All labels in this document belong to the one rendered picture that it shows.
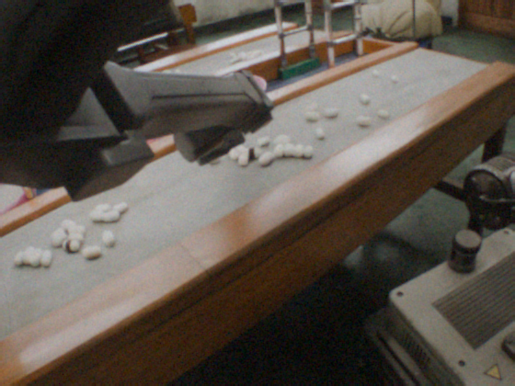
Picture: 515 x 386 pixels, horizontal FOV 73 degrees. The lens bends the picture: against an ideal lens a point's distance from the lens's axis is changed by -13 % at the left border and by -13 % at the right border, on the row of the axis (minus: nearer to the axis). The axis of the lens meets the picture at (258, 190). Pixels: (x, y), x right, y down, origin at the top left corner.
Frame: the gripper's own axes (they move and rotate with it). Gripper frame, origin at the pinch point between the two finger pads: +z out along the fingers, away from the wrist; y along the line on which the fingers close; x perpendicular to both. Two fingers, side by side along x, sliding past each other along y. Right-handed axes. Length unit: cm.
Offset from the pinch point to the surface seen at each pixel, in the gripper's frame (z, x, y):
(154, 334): -15.0, 23.1, 27.5
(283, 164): -3.8, 10.1, -13.0
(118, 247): -2.3, 8.9, 24.2
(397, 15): 127, -65, -282
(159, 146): 14.4, -8.5, 2.7
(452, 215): 45, 65, -111
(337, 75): 13, -7, -57
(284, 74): 40, -21, -61
